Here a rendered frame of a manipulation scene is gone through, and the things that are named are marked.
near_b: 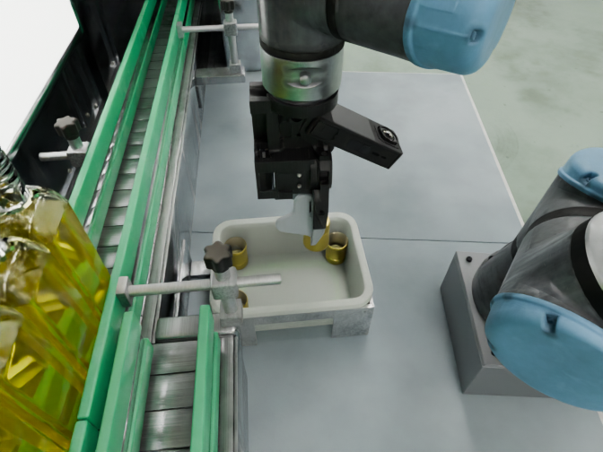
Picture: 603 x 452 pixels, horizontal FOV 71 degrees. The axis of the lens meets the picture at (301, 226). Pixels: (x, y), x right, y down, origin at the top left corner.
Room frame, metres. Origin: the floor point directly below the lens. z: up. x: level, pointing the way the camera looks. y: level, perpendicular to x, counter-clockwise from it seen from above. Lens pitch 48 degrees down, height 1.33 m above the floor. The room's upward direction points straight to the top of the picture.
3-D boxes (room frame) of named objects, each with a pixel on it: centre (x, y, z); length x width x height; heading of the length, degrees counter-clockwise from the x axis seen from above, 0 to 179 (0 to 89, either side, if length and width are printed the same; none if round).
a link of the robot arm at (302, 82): (0.37, 0.00, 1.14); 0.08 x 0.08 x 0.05
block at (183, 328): (0.25, 0.12, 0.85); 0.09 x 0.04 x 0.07; 96
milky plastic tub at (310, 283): (0.38, 0.02, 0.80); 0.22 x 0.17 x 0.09; 96
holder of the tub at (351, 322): (0.38, 0.05, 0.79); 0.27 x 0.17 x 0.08; 96
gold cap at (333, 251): (0.44, -0.06, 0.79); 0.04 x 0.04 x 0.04
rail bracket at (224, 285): (0.26, 0.11, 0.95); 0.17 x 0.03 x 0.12; 96
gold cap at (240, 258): (0.43, 0.10, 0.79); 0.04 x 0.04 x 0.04
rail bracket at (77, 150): (0.47, 0.33, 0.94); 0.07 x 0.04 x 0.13; 96
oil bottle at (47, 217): (0.24, 0.23, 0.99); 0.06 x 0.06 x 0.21; 6
